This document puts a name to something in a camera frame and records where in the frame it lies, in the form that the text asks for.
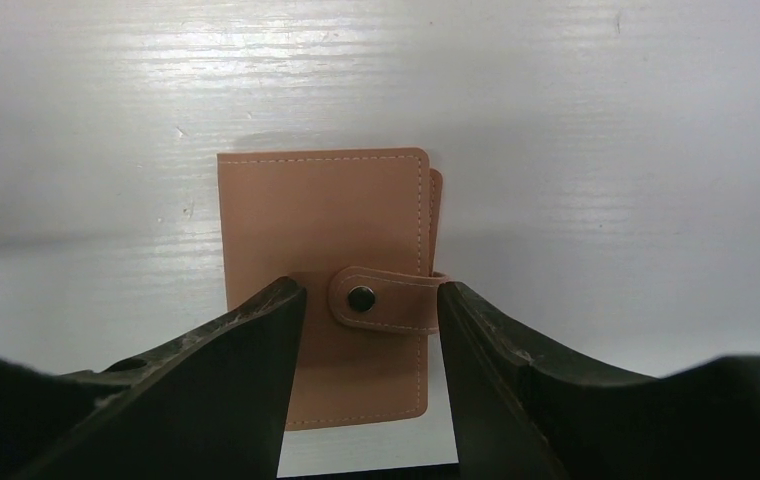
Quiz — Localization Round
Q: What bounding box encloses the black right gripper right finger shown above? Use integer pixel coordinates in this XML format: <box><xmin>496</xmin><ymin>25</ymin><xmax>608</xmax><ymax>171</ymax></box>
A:
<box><xmin>437</xmin><ymin>282</ymin><xmax>760</xmax><ymax>479</ymax></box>

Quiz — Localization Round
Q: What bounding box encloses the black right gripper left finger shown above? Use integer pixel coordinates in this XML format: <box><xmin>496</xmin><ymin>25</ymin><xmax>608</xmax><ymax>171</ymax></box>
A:
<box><xmin>0</xmin><ymin>277</ymin><xmax>307</xmax><ymax>479</ymax></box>

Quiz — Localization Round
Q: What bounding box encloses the tan leather card holder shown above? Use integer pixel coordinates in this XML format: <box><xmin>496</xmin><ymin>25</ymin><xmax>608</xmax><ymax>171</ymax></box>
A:
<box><xmin>217</xmin><ymin>147</ymin><xmax>445</xmax><ymax>431</ymax></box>

